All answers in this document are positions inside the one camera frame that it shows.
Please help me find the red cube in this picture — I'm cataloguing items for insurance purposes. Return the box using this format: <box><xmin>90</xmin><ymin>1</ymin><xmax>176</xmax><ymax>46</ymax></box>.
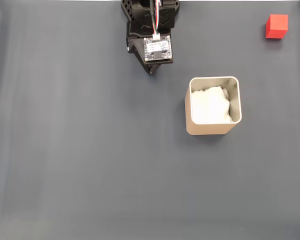
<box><xmin>265</xmin><ymin>14</ymin><xmax>289</xmax><ymax>40</ymax></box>

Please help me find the camera circuit board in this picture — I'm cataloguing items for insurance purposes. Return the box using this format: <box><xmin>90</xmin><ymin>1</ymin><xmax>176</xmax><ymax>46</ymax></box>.
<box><xmin>143</xmin><ymin>34</ymin><xmax>173</xmax><ymax>62</ymax></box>

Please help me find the white crumpled cloth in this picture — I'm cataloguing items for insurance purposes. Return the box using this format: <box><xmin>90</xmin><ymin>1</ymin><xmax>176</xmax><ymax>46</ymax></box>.
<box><xmin>191</xmin><ymin>86</ymin><xmax>233</xmax><ymax>124</ymax></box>

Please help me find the beige square box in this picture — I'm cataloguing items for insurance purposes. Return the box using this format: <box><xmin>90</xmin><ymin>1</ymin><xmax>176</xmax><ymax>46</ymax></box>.
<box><xmin>184</xmin><ymin>76</ymin><xmax>243</xmax><ymax>136</ymax></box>

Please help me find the multicoloured camera cable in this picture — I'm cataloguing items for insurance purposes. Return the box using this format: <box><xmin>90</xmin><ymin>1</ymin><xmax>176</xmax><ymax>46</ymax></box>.
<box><xmin>149</xmin><ymin>0</ymin><xmax>163</xmax><ymax>41</ymax></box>

